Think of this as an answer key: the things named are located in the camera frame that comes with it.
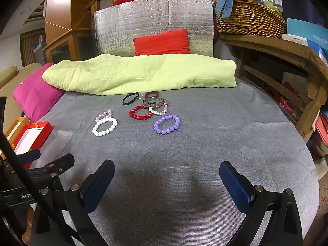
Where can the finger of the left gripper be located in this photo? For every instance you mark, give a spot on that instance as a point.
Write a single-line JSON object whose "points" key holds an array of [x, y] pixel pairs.
{"points": [[58, 166], [28, 157]]}

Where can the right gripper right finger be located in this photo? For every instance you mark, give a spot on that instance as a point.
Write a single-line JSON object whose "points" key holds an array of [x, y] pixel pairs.
{"points": [[284, 226]]}

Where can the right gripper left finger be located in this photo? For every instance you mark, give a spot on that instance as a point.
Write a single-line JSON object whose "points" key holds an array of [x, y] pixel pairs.
{"points": [[83, 200]]}

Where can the maroon hair band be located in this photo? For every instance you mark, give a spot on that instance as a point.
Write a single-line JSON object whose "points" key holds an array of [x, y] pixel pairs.
{"points": [[152, 94]]}

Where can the silver metal bangle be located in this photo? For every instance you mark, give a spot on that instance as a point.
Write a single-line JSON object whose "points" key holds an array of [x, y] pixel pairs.
{"points": [[154, 102]]}

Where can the person's left hand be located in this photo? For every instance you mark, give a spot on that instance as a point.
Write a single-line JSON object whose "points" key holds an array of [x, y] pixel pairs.
{"points": [[26, 236]]}

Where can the red box lid tray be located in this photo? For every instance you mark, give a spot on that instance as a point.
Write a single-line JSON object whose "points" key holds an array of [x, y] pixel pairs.
{"points": [[31, 137]]}

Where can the orange gift box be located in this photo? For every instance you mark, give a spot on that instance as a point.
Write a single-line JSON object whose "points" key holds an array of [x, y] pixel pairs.
{"points": [[16, 128]]}

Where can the magenta pillow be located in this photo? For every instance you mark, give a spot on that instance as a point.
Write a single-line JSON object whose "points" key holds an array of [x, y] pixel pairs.
{"points": [[35, 96]]}

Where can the beige leather sofa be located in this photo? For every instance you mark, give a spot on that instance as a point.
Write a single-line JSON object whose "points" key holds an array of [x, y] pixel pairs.
{"points": [[11, 77]]}

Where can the grey bed blanket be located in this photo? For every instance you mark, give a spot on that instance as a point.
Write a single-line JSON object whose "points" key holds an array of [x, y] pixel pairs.
{"points": [[167, 189]]}

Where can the light green folded quilt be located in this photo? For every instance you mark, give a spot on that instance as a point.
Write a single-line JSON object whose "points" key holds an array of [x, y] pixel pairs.
{"points": [[107, 74]]}

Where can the wooden cabinet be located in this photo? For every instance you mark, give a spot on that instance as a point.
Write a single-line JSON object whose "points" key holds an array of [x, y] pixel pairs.
{"points": [[68, 30]]}

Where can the wooden side shelf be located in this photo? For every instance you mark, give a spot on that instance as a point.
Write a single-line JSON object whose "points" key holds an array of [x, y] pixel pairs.
{"points": [[285, 70]]}

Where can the silver foil insulation panel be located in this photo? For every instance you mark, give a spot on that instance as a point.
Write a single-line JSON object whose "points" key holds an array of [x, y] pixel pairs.
{"points": [[115, 27]]}

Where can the small red pillow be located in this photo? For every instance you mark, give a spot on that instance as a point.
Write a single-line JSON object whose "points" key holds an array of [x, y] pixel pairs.
{"points": [[171, 42]]}

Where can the blue fashion box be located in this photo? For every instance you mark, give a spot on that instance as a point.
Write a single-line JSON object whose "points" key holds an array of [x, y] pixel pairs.
{"points": [[308, 30]]}

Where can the wicker basket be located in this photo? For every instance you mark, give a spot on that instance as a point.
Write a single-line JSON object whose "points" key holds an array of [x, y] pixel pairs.
{"points": [[251, 18]]}

